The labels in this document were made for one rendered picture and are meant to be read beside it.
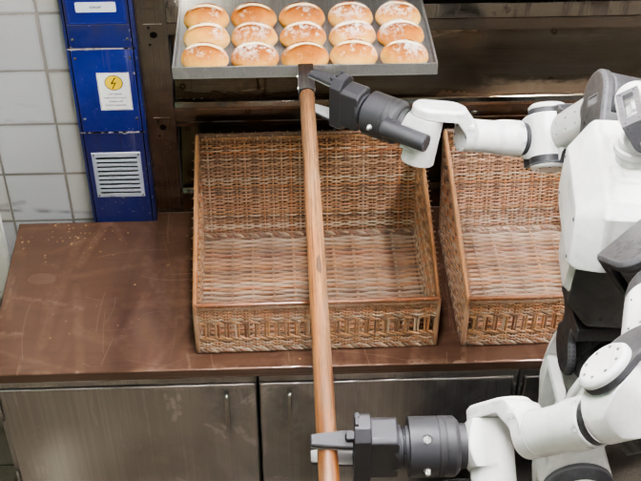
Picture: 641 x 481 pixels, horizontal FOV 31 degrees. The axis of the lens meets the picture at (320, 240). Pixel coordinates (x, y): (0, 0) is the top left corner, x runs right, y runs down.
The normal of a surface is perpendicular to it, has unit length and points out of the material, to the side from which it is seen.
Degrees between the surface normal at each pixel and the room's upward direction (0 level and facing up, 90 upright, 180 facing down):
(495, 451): 29
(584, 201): 45
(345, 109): 90
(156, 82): 90
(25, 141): 90
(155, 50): 90
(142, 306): 0
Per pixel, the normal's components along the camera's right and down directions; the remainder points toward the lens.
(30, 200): 0.04, 0.66
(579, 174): -0.70, -0.57
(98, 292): 0.00, -0.75
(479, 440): 0.01, -0.33
